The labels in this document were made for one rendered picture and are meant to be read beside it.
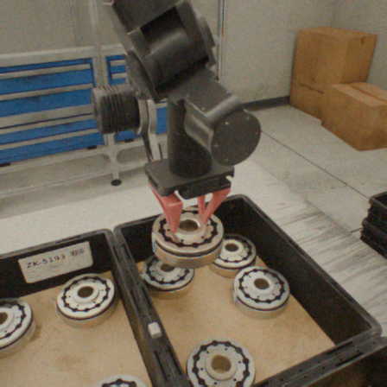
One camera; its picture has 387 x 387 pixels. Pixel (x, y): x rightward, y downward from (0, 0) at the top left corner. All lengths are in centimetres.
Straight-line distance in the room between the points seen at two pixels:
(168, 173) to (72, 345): 36
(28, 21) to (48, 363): 275
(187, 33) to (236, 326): 48
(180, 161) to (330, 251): 70
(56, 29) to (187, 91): 284
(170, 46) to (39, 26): 282
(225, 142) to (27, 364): 49
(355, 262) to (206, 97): 78
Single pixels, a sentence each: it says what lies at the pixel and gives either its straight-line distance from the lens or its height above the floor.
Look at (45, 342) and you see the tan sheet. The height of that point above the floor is 83.
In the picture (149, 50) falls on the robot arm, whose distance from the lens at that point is 36.
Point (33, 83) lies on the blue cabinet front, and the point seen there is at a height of 78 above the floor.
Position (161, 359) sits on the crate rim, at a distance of 51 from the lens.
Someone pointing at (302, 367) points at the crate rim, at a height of 93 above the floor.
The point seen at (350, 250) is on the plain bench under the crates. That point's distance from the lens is 108.
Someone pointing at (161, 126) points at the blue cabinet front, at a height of 37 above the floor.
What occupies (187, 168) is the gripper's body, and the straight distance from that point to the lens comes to 43.
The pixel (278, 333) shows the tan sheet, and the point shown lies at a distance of 67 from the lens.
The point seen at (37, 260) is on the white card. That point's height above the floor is 91.
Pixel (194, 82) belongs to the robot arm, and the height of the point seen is 126.
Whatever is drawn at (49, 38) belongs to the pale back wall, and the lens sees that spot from 318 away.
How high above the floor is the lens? 136
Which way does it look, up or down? 34 degrees down
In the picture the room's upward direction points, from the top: straight up
